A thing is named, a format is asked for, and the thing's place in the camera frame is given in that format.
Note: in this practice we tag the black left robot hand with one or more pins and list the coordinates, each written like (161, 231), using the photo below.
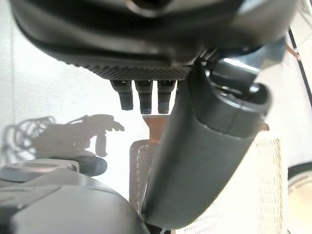
(122, 31)

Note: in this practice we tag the silver left robot leg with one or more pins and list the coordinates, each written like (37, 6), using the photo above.
(73, 207)

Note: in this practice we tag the white wicker laundry basket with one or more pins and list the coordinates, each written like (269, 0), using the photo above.
(256, 182)

